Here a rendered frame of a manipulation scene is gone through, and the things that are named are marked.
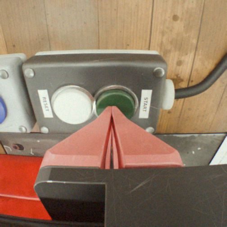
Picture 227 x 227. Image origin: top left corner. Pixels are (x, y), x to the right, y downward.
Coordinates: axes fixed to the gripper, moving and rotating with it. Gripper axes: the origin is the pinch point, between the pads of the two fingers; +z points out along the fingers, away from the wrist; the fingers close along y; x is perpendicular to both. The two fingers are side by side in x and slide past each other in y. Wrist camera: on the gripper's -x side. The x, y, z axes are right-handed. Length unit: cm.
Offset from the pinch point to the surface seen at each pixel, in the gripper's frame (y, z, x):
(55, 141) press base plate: 6.6, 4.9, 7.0
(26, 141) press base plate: 10.3, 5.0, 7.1
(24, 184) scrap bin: 10.0, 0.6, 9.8
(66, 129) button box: 3.9, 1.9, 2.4
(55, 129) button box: 5.0, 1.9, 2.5
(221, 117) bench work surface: -12.2, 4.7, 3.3
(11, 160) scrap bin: 13.2, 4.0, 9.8
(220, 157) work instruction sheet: -14.9, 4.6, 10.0
